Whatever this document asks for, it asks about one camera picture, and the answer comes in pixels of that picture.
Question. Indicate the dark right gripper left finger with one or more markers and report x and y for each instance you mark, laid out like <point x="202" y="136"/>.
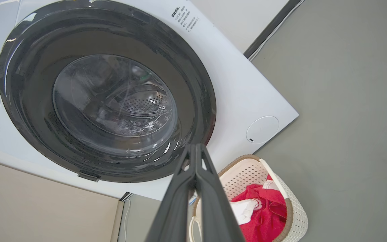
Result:
<point x="175" y="208"/>

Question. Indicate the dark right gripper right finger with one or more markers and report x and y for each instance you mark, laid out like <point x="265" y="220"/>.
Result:
<point x="217" y="211"/>

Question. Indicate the white brown-trimmed laundry basket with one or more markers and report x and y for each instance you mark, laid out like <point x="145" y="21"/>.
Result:
<point x="297" y="215"/>

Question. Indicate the blue energy label sticker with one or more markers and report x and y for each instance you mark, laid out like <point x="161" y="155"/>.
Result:
<point x="193" y="201"/>

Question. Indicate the white garment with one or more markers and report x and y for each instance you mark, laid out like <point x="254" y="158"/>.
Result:
<point x="244" y="210"/>

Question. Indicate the red white-striped garment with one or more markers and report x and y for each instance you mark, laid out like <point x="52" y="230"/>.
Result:
<point x="264" y="218"/>

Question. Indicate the black baseboard strip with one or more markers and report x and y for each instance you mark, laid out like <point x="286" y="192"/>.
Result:
<point x="271" y="27"/>
<point x="125" y="197"/>

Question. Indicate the round white filter cover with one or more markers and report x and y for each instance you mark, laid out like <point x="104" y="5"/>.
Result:
<point x="262" y="129"/>

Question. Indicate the stainless steel washer drum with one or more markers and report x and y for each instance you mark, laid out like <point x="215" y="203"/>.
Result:
<point x="136" y="104"/>

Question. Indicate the white front-load washing machine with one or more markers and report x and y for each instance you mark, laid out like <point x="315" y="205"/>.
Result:
<point x="240" y="90"/>

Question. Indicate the round black washer door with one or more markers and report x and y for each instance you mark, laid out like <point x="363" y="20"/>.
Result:
<point x="29" y="101"/>

